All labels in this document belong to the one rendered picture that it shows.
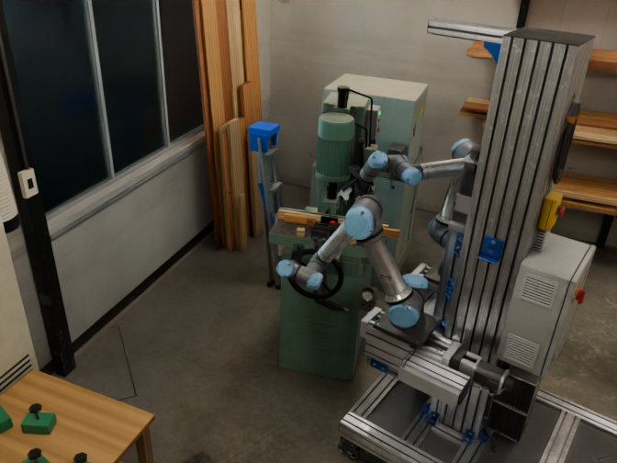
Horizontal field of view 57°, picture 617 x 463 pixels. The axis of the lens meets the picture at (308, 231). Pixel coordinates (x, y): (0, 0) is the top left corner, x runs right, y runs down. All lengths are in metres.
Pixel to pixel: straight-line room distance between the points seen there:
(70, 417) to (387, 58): 3.72
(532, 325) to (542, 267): 0.25
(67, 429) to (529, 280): 1.90
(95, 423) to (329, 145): 1.60
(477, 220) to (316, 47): 3.21
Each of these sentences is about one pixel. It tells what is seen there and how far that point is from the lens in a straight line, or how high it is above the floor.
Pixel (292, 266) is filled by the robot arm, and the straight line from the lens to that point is 2.38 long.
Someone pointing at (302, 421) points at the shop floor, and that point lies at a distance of 3.21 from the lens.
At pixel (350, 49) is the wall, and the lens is 5.15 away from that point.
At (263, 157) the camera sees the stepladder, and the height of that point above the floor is 0.98.
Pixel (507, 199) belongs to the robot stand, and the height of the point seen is 1.45.
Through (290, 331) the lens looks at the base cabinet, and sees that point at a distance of 3.29.
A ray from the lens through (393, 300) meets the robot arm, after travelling 2.29.
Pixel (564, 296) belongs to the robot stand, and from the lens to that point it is 2.33.
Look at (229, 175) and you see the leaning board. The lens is 4.33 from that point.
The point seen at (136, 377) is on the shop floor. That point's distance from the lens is 3.53.
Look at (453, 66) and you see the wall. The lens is 4.99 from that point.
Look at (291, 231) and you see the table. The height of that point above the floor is 0.90.
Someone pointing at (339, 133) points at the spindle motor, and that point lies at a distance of 2.76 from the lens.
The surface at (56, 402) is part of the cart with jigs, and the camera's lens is 2.71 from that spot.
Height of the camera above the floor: 2.35
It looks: 29 degrees down
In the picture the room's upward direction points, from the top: 3 degrees clockwise
